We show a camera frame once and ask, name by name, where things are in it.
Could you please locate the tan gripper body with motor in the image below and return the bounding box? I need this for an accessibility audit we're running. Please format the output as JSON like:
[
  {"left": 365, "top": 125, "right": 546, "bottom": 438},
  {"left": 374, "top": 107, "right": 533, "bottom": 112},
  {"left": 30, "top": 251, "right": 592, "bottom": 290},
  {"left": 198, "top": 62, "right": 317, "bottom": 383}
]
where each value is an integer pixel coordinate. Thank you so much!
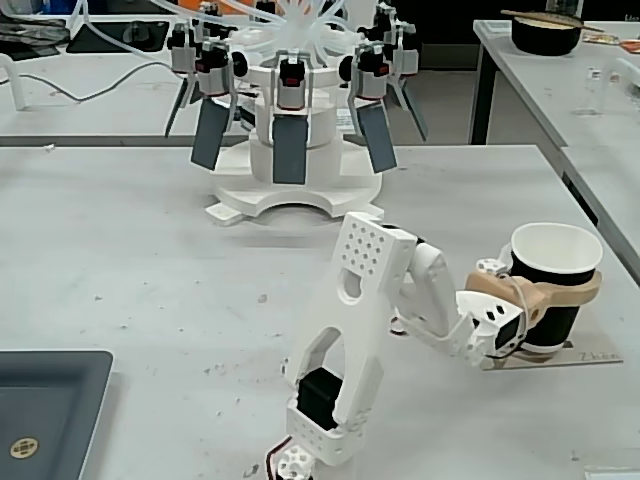
[{"left": 464, "top": 271, "right": 552, "bottom": 342}]

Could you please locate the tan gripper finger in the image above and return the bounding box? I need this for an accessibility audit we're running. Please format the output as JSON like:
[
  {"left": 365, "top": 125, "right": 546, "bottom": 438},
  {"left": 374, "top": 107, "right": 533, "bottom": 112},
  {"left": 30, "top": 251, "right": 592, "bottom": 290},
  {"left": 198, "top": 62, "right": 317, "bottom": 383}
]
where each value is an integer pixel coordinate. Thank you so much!
[{"left": 528, "top": 268, "right": 603, "bottom": 308}]

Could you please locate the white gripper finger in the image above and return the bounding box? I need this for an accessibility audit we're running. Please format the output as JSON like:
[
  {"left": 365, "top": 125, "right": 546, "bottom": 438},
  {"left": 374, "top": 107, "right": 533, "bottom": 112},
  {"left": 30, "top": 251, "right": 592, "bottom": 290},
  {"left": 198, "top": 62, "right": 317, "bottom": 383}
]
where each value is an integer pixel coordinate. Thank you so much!
[{"left": 476, "top": 242, "right": 513, "bottom": 278}]

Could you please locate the black paper cup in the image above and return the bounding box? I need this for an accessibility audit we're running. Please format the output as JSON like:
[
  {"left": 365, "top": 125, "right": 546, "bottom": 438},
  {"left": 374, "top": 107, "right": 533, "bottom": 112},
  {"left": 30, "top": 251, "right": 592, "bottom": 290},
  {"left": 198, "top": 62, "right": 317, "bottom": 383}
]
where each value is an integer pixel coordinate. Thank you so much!
[{"left": 509, "top": 223, "right": 604, "bottom": 352}]

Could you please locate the printed paper mat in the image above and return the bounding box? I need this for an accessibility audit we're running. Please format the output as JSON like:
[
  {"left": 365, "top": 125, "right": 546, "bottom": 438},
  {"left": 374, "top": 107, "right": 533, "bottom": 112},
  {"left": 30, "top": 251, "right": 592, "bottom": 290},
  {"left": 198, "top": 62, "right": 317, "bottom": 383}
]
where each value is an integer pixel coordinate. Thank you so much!
[{"left": 482, "top": 338, "right": 626, "bottom": 372}]

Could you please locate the black flat mat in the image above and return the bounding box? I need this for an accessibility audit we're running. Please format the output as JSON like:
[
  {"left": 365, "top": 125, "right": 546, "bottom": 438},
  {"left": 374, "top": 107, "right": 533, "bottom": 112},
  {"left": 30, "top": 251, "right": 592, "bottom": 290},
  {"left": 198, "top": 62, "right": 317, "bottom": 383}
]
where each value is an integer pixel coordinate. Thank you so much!
[{"left": 66, "top": 19, "right": 171, "bottom": 54}]

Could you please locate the white dispenser machine base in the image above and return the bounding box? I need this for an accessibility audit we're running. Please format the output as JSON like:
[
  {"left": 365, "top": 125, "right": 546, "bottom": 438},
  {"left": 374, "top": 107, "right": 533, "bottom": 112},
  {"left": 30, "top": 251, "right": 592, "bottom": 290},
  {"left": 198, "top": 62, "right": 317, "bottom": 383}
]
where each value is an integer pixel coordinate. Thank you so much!
[{"left": 204, "top": 64, "right": 386, "bottom": 229}]

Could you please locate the grey dispenser plate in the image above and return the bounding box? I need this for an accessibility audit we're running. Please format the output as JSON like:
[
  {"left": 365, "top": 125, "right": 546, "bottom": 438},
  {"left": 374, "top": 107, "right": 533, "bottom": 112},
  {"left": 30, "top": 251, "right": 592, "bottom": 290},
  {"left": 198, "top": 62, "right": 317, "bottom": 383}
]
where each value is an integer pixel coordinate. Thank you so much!
[
  {"left": 393, "top": 77, "right": 430, "bottom": 142},
  {"left": 189, "top": 98, "right": 227, "bottom": 172},
  {"left": 163, "top": 74, "right": 195, "bottom": 139},
  {"left": 271, "top": 112, "right": 308, "bottom": 185},
  {"left": 356, "top": 102, "right": 399, "bottom": 175}
]

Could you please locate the white flat box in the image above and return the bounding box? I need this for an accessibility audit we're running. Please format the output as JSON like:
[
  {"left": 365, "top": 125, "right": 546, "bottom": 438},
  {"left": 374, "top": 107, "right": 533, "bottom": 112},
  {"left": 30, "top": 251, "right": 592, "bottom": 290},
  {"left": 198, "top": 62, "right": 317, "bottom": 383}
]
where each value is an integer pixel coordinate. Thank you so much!
[{"left": 582, "top": 464, "right": 640, "bottom": 480}]

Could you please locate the clear acrylic stand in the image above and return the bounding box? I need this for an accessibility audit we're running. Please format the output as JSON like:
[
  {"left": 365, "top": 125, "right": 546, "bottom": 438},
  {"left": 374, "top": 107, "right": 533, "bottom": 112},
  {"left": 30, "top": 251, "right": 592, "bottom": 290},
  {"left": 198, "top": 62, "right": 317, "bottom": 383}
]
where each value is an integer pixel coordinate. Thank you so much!
[{"left": 584, "top": 57, "right": 640, "bottom": 116}]

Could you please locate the black bowl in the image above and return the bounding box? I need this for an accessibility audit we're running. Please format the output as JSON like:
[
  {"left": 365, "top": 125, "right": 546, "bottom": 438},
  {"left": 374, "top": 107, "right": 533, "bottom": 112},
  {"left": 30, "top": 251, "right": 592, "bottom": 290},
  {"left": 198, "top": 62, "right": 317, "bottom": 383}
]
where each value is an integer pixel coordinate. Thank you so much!
[{"left": 510, "top": 14, "right": 583, "bottom": 56}]

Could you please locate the orange red packet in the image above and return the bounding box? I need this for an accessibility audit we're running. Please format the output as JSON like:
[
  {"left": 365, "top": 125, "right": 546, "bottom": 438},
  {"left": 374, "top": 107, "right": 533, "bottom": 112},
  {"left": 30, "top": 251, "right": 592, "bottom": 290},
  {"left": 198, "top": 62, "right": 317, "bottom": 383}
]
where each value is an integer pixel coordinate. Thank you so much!
[{"left": 582, "top": 33, "right": 640, "bottom": 52}]

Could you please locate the wooden chopstick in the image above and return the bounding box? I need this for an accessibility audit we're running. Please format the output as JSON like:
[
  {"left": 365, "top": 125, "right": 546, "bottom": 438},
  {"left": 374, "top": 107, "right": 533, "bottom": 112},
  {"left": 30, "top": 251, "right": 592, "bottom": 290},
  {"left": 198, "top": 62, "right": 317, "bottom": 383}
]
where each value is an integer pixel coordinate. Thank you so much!
[{"left": 500, "top": 8, "right": 605, "bottom": 34}]

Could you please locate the clear tube bundle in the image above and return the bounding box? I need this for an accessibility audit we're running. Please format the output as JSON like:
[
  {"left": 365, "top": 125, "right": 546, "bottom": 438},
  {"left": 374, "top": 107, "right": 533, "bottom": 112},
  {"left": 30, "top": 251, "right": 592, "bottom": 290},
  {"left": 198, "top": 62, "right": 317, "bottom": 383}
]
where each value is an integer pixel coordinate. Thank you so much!
[{"left": 72, "top": 0, "right": 381, "bottom": 70}]

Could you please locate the dark grey tray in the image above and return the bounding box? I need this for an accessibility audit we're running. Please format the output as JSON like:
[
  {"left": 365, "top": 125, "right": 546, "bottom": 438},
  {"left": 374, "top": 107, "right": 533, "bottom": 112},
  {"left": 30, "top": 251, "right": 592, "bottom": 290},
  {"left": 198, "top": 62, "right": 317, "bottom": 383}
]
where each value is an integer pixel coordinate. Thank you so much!
[{"left": 0, "top": 349, "right": 115, "bottom": 480}]

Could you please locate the dark crumpled bag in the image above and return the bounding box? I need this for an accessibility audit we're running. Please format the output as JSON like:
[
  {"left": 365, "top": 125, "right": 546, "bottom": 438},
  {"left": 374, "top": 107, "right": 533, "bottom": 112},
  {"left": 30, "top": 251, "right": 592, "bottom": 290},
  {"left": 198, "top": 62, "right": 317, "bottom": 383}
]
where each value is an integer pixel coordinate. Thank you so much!
[{"left": 0, "top": 12, "right": 70, "bottom": 49}]

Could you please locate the grey cable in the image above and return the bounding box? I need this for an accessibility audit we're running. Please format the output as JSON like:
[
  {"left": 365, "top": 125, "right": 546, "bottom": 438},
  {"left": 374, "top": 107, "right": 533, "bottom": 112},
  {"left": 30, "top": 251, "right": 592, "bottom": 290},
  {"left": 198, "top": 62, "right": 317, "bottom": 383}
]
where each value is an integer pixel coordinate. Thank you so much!
[{"left": 19, "top": 49, "right": 171, "bottom": 105}]

